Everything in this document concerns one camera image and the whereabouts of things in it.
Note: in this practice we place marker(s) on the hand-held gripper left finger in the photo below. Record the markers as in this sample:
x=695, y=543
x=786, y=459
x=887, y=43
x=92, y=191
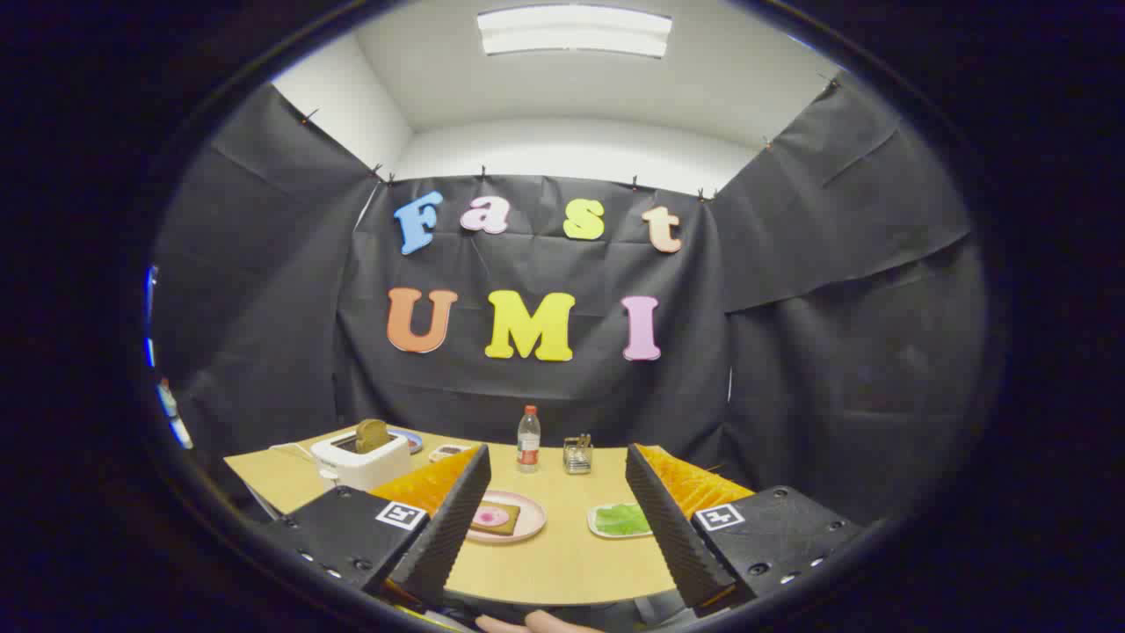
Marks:
x=457, y=519

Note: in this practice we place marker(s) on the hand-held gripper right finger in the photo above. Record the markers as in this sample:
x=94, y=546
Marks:
x=664, y=519

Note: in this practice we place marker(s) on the green lettuce leaf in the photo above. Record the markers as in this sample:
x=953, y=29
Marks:
x=622, y=520

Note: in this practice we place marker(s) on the brown toast slice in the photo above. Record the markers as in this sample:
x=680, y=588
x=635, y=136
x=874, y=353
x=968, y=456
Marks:
x=372, y=435

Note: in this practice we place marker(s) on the pink ham slice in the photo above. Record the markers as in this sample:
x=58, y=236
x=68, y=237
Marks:
x=490, y=516

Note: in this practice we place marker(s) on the bread slice under ham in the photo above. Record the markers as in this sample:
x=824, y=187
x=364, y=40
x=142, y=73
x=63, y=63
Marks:
x=508, y=526

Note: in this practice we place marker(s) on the white divided tray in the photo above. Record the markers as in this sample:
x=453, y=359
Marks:
x=448, y=453

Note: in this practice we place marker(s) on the white square plate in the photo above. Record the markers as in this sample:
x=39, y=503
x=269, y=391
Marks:
x=591, y=521

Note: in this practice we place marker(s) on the pink round plate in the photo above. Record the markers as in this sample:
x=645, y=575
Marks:
x=530, y=519

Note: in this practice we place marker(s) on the blue round plate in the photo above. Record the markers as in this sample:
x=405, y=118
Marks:
x=411, y=440

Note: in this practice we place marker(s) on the clear water bottle red cap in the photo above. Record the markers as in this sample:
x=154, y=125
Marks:
x=528, y=448

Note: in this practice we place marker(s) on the white toaster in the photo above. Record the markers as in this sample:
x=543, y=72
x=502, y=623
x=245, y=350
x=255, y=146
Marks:
x=369, y=468

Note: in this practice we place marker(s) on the black backdrop cloth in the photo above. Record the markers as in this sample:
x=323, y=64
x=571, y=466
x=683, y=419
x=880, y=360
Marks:
x=527, y=387

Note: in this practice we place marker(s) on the ceiling light panel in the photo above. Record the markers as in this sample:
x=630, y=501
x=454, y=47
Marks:
x=571, y=31

